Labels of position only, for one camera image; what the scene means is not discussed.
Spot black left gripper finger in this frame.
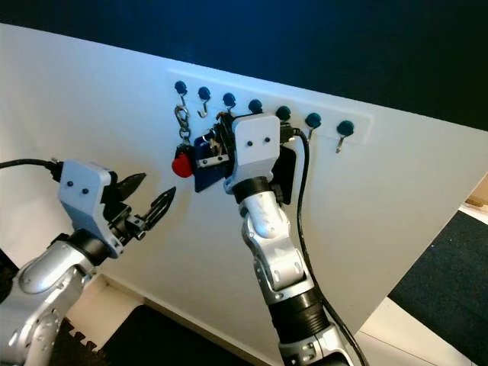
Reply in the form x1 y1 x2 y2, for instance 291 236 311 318
145 188 176 233
114 173 147 201

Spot white hook rack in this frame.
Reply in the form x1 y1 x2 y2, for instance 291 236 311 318
168 69 375 146

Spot red key fob with carabiner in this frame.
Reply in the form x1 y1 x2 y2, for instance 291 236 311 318
172 104 196 179

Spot large white board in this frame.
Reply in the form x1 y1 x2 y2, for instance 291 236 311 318
0 23 488 366

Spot black foam floor mat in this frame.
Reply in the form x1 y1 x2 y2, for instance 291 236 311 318
0 252 246 366

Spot dark floor carpet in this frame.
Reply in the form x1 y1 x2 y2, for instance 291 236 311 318
389 210 488 366

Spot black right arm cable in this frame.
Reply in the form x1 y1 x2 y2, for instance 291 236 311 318
284 126 371 366

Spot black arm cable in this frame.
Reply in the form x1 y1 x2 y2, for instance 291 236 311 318
0 157 63 174
284 126 371 366

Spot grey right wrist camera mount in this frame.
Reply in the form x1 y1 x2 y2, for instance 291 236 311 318
226 114 282 193

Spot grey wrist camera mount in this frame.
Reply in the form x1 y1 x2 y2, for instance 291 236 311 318
226 114 282 193
58 159 125 258

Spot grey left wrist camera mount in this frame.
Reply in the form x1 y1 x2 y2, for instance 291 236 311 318
58 159 125 258

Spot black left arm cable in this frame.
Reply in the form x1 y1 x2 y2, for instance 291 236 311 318
0 157 63 174

